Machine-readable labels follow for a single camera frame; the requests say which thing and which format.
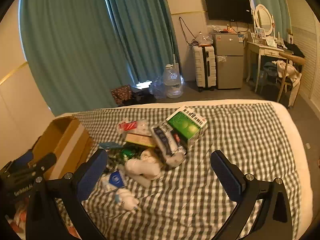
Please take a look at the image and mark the white blue round-logo packet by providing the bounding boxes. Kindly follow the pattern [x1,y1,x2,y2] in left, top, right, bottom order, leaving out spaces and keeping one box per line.
[101,170,127,193]

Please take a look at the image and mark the oval white framed mirror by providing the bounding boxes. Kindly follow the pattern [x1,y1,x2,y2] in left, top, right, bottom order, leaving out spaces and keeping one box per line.
[253,4,274,37]

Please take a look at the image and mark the dark pile on floor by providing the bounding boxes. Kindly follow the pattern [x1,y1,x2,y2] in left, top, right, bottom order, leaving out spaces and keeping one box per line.
[130,84,153,101]

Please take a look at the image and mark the wide teal curtain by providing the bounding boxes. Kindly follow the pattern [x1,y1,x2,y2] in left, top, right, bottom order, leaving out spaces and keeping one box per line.
[20,0,137,117]

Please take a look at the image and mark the wooden chair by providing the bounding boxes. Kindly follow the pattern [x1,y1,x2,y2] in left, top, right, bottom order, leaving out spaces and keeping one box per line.
[276,52,306,103]

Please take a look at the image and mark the green white carton box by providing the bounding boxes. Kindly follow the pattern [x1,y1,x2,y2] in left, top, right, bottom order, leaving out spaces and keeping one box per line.
[167,106,208,151]

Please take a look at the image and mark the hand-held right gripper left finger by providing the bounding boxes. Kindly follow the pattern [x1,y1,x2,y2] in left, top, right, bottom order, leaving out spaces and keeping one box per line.
[25,148,109,240]

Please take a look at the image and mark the white blue tissue pack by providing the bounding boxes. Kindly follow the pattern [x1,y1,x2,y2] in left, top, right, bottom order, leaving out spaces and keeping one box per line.
[150,121,187,168]

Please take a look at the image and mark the green white checked blanket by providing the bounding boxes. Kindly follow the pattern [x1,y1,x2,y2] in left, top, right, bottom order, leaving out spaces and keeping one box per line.
[54,102,300,240]

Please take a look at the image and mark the dark wall cable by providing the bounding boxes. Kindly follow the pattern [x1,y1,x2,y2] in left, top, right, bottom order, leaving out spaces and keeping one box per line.
[178,17,198,46]

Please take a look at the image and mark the silver small fridge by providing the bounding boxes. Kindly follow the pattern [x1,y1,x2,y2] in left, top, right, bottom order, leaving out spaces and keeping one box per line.
[212,31,245,90]

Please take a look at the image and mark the black wall television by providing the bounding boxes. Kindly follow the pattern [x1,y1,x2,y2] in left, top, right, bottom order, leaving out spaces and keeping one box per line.
[204,0,254,24]

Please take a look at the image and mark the narrow teal curtain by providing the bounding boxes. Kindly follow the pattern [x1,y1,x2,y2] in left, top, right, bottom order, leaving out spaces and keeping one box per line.
[104,0,181,86]

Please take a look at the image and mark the brown cardboard box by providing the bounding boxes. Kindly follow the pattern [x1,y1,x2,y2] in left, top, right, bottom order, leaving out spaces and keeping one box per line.
[32,117,93,180]

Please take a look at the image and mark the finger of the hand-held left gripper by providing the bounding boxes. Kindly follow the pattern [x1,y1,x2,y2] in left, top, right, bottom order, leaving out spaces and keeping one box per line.
[11,151,34,167]
[30,153,57,175]

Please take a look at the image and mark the white louvered door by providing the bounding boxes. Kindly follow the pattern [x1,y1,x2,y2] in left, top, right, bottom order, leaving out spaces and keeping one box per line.
[290,25,320,112]

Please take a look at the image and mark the small white crumpled cloth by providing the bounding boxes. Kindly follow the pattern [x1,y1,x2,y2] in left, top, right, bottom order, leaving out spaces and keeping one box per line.
[115,187,140,214]

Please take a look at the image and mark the clear plastic bag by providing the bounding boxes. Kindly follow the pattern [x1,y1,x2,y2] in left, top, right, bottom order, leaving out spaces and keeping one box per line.
[195,32,213,46]

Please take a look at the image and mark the white dressing table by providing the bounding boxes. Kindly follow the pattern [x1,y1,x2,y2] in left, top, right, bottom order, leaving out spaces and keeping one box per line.
[246,41,288,93]

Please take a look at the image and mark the green foil wrapper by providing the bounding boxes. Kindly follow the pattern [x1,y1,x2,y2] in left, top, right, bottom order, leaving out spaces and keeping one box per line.
[117,148,140,161]

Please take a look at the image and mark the black clothing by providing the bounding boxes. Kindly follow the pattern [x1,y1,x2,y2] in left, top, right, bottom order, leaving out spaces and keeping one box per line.
[284,42,306,58]

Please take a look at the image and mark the patterned white cloth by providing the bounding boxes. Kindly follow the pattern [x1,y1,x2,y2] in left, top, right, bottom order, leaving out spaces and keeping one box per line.
[5,200,32,233]

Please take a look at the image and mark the blue cloth under table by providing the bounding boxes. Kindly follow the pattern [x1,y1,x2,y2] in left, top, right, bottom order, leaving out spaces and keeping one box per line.
[262,62,278,78]

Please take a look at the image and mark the dark floral patterned bag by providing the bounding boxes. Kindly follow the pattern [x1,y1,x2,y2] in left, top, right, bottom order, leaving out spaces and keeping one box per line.
[111,85,133,105]

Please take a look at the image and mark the bluish clear water bottle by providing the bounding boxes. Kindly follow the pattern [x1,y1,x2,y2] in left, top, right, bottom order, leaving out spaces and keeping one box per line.
[149,76,167,99]

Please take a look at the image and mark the white lace cloth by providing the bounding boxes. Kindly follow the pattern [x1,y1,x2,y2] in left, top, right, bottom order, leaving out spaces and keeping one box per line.
[124,148,163,188]

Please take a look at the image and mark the white hard suitcase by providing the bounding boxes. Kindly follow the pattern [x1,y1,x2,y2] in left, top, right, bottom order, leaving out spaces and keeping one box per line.
[192,44,217,92]

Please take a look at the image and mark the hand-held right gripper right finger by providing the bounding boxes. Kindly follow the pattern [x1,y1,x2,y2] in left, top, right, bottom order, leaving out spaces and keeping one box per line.
[210,150,293,240]

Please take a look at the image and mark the teal plastic item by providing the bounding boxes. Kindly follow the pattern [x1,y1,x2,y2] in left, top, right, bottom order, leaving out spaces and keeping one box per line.
[98,142,123,151]

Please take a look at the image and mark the white sachet red label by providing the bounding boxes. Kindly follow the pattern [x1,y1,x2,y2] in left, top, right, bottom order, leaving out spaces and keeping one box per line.
[118,120,138,134]

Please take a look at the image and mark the flat tan box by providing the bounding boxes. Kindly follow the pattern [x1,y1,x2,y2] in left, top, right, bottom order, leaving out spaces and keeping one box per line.
[124,133,157,148]

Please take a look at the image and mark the white clothing on chair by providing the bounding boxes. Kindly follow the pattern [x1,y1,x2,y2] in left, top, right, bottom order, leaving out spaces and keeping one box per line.
[272,60,302,86]

